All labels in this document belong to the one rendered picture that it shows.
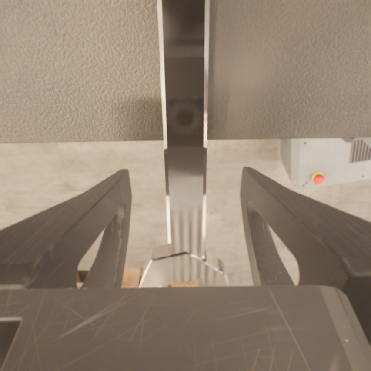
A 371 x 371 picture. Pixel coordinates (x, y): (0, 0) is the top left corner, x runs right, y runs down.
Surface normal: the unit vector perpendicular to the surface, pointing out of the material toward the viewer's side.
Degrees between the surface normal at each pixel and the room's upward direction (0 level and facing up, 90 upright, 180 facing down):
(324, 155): 0
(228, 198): 0
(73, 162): 0
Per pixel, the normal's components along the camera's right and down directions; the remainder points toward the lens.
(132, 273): -0.02, -0.80
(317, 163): 0.01, 0.59
